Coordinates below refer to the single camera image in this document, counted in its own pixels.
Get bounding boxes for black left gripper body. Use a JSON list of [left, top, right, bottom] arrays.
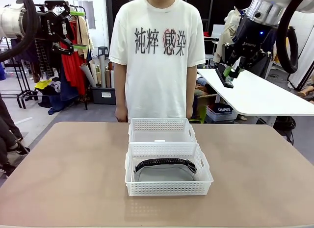
[[36, 10, 67, 42]]

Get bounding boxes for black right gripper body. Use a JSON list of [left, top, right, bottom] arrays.
[[231, 16, 277, 67]]

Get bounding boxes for gray pouch black zipper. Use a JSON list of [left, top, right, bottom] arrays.
[[133, 158, 198, 182]]

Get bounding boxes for person's right forearm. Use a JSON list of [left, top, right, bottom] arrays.
[[114, 63, 129, 110]]

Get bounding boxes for person's left forearm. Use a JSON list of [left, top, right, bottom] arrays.
[[186, 65, 198, 110]]

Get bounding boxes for person's right hand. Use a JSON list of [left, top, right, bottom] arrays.
[[114, 107, 129, 123]]

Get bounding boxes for red dress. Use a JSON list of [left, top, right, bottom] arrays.
[[60, 19, 86, 97]]

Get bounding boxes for tan hanging garment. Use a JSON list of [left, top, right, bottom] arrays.
[[77, 15, 95, 60]]

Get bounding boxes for beige coat on mannequin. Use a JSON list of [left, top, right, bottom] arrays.
[[212, 7, 245, 64]]

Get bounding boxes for white office table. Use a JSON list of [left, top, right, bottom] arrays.
[[197, 68, 314, 127]]

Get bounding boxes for gray monitor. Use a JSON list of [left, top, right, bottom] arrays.
[[211, 24, 225, 39]]

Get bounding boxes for brown cardboard box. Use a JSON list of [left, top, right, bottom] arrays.
[[197, 94, 219, 120]]

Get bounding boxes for white paper roll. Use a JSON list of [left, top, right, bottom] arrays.
[[80, 63, 98, 88]]

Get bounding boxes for beige paper roll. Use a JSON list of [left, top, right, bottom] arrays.
[[88, 59, 99, 87]]

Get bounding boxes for black stool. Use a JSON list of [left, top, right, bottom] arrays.
[[98, 46, 110, 61]]

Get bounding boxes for navy printed cloth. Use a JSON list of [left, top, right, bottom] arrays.
[[212, 103, 234, 115]]

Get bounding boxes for yellow cloth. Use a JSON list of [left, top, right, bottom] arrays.
[[34, 78, 53, 90]]

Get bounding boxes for gray cardboard tube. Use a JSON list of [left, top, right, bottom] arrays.
[[99, 55, 107, 89]]

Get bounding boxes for blue denim pile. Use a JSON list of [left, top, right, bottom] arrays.
[[38, 77, 82, 116]]

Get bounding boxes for brown cardboard tube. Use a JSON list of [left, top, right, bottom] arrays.
[[105, 68, 112, 89]]

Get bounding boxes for white partition panel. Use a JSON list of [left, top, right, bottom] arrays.
[[290, 10, 314, 92]]

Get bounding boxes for reddish brown tube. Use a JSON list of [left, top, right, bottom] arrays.
[[108, 62, 115, 89]]

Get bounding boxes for black clothes rack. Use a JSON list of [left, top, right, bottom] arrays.
[[0, 3, 89, 111]]

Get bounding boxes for gray storage bin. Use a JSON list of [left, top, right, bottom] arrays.
[[91, 86, 117, 105]]

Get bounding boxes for person in white T-shirt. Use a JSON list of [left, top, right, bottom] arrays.
[[108, 0, 206, 123]]

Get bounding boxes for black backpack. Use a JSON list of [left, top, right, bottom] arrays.
[[273, 115, 297, 138]]

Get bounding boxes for white stick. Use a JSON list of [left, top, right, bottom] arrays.
[[15, 117, 33, 125]]

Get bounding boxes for white perforated plastic basket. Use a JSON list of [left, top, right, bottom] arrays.
[[124, 142, 214, 197], [128, 118, 198, 143]]

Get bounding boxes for seated bystander's dark legs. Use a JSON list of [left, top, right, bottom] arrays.
[[0, 93, 30, 177]]

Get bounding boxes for thick black right arm hose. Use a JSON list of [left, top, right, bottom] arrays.
[[276, 0, 314, 75]]

